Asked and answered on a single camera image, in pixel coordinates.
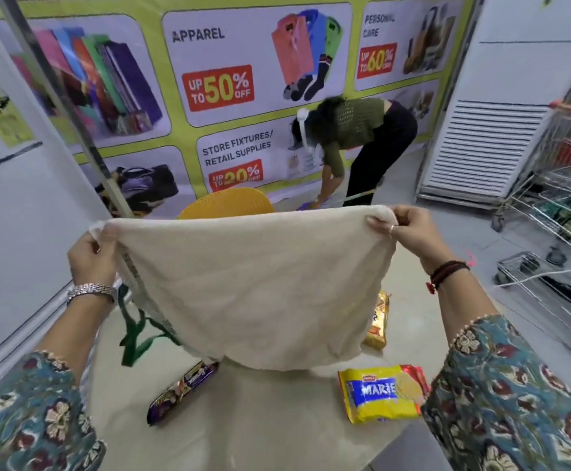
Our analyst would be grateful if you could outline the green sticker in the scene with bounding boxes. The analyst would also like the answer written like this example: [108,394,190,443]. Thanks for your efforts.
[0,80,36,148]

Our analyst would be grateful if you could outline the person's left hand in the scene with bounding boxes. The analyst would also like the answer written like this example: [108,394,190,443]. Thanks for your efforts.
[67,229,119,290]

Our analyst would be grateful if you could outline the person's right hand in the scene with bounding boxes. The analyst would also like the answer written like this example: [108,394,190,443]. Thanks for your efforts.
[366,204,458,275]

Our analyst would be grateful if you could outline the white cable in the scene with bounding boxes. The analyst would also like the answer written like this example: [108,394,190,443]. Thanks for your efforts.
[493,263,571,286]

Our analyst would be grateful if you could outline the metal pole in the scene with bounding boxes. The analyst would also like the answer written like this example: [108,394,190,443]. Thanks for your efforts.
[0,0,137,219]

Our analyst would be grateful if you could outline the black red thread bracelet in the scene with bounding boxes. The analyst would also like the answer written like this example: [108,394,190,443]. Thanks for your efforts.
[425,247,478,296]

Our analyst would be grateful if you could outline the white head mount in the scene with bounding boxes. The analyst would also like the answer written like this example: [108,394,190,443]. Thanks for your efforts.
[297,107,316,154]

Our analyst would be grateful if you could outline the straw broom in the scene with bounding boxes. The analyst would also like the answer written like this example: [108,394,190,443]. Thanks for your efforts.
[334,188,380,207]

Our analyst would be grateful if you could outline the beige plastic table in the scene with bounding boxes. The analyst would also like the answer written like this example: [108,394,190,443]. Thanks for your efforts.
[81,239,456,471]

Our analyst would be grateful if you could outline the yellow plastic chair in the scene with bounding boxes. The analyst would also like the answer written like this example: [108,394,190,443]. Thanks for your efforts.
[176,187,276,221]

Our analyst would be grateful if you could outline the gold Krack Jack packet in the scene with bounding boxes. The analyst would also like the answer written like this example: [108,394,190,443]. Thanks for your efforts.
[362,290,392,351]

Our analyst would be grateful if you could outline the cream cloth bag green handles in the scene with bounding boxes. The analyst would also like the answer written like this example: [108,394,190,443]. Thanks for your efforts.
[88,204,399,372]

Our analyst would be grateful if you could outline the person's left forearm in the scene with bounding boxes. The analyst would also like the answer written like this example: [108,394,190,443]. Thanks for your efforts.
[0,288,119,471]

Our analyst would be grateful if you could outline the person's right forearm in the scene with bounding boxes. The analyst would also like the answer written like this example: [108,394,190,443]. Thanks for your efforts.
[420,259,571,471]

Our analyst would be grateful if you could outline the green white promotional banner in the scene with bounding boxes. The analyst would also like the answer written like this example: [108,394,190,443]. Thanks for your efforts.
[0,0,480,219]

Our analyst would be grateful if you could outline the Marie biscuit packet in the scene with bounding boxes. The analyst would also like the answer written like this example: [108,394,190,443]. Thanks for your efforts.
[338,364,431,426]

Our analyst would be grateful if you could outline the purple biscuit packet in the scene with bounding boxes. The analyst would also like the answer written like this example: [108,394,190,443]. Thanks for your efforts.
[146,360,220,427]

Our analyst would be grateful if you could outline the silver wristwatch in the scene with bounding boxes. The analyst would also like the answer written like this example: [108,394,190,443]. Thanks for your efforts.
[66,282,119,305]

